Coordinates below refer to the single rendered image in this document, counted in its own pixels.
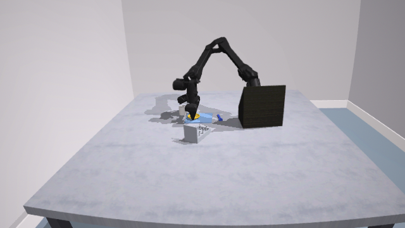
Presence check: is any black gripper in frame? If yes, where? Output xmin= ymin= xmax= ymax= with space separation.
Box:
xmin=185 ymin=91 xmax=200 ymax=120

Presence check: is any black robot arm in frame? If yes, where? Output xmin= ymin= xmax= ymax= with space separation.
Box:
xmin=172 ymin=37 xmax=261 ymax=104

